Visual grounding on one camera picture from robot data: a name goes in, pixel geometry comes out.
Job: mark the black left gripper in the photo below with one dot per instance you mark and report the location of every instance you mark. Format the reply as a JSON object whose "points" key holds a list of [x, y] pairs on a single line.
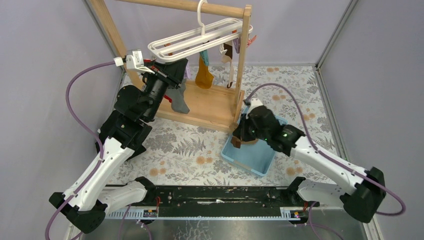
{"points": [[169, 77]]}

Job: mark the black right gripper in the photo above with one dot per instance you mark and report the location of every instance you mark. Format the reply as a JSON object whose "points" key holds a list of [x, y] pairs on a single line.
{"points": [[240, 132]]}

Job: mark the grey sock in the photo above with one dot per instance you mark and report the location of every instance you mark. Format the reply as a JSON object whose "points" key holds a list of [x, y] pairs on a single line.
{"points": [[178, 103]]}

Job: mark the white plastic clip hanger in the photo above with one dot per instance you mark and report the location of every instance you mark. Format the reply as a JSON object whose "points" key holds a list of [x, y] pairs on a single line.
{"points": [[205, 37]]}

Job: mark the mustard yellow sock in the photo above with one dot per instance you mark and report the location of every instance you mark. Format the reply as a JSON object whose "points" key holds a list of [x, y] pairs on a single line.
{"points": [[204, 79]]}

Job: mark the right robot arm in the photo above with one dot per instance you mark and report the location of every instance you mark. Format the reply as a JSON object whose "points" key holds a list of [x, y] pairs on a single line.
{"points": [[353, 186]]}

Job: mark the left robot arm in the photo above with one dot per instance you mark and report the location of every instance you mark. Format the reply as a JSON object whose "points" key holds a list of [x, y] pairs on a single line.
{"points": [[120, 138]]}

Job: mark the teal clothes clip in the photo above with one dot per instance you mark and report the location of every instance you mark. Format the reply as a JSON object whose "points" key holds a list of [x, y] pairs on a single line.
{"points": [[205, 57]]}

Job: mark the red sock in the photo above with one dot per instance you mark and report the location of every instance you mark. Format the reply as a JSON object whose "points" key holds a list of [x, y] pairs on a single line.
{"points": [[168, 98]]}

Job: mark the light blue plastic basket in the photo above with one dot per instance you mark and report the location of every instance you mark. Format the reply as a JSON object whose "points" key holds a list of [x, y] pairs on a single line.
{"points": [[256, 158]]}

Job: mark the wooden clothes rack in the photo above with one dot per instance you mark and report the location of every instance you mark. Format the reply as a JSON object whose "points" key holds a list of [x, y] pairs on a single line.
{"points": [[217, 109]]}

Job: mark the floral table mat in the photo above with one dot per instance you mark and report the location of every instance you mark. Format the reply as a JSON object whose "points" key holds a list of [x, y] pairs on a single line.
{"points": [[183, 154]]}

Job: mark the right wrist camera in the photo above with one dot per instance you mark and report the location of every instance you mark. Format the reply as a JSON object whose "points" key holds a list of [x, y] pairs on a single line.
{"points": [[251, 104]]}

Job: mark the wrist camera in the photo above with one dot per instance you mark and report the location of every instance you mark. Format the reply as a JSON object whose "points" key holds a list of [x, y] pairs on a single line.
{"points": [[134, 61], [251, 104]]}

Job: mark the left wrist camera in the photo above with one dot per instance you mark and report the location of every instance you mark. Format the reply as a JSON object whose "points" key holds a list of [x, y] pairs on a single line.
{"points": [[134, 61]]}

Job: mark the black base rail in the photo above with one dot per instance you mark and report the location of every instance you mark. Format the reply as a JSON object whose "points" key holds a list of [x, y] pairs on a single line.
{"points": [[222, 201]]}

